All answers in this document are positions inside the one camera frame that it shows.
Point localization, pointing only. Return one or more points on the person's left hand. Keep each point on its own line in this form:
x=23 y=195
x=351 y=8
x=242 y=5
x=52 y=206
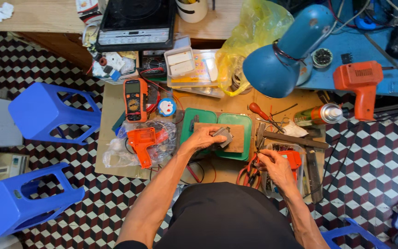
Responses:
x=202 y=138

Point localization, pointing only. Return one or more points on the person's right hand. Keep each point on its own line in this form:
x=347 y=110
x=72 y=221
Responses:
x=282 y=171

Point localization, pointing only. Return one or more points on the grey metal transformer part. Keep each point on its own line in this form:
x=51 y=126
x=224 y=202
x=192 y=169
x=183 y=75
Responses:
x=227 y=135

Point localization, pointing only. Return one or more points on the orange plastic casing part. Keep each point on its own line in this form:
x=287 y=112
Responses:
x=294 y=159

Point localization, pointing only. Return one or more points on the clear plastic parts container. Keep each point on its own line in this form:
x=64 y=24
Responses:
x=301 y=162

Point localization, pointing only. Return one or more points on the green plastic lid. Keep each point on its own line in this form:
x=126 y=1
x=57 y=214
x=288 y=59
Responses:
x=237 y=119
x=199 y=117

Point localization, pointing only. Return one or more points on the dark flat metal bar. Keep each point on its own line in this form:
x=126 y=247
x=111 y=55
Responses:
x=313 y=176

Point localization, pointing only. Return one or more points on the small wooden board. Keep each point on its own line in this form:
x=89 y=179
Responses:
x=237 y=138

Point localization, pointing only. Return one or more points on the long flat metal file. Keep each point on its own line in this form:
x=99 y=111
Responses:
x=295 y=139

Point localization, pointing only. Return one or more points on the brown cardboard sheet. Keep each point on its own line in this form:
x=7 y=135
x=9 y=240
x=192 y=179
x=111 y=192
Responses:
x=219 y=169

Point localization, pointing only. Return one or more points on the crumpled white tissue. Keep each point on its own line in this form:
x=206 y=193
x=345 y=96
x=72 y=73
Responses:
x=3 y=11
x=295 y=129

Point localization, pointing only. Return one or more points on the round blue cartoon sticker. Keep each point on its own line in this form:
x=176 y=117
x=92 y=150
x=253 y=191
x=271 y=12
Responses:
x=167 y=107

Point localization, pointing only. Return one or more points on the orange soldering gun casing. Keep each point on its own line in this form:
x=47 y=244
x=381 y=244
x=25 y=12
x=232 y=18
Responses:
x=142 y=143

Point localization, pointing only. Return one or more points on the clear box with yellow label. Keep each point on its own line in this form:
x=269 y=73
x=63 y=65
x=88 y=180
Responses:
x=202 y=74

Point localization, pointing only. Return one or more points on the green orange spray can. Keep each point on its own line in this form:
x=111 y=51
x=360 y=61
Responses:
x=318 y=114

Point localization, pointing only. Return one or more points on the person's black clothing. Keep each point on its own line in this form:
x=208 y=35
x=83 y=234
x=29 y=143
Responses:
x=226 y=218

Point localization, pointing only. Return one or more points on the orange digital multimeter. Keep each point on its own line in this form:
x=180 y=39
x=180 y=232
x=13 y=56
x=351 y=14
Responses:
x=135 y=100

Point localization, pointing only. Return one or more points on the clear box with white blocks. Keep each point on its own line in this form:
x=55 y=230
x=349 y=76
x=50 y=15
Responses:
x=180 y=62

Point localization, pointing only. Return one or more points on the clear plastic bag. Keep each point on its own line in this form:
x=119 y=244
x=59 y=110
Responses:
x=116 y=155

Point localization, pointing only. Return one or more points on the black analog multimeter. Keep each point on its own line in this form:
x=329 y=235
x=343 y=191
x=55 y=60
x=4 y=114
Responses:
x=153 y=64

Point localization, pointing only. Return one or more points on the blue plastic stool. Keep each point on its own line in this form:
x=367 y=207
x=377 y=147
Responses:
x=9 y=207
x=351 y=235
x=43 y=110

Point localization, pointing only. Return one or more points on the blue desk lamp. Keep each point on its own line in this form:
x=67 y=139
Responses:
x=282 y=65

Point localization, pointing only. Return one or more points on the cardboard box of parts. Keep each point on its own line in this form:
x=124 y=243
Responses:
x=116 y=65

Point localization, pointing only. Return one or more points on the orange soldering gun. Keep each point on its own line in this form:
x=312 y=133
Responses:
x=359 y=83

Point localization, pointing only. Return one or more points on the round tin of screws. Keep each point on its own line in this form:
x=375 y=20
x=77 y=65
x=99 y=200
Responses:
x=322 y=57

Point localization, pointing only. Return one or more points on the yellow plastic bag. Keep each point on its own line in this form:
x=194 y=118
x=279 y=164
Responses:
x=254 y=27

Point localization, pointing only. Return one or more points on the white mug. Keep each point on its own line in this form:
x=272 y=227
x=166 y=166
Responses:
x=192 y=12

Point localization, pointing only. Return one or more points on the black induction cooker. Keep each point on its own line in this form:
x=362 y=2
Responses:
x=135 y=24

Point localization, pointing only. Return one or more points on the printed carton box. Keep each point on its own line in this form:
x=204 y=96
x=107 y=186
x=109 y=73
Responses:
x=88 y=10

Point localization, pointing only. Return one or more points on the beige electronic device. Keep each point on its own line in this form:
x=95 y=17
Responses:
x=12 y=166

